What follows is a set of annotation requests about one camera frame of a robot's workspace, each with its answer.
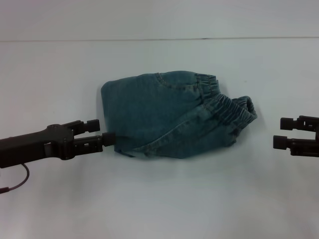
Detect blue denim shorts with embroidery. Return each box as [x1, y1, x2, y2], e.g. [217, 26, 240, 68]
[100, 71, 259, 160]

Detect thin dark cable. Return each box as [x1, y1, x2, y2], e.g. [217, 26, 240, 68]
[0, 163, 30, 194]

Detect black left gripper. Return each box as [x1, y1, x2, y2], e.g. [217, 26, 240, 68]
[0, 119, 116, 168]

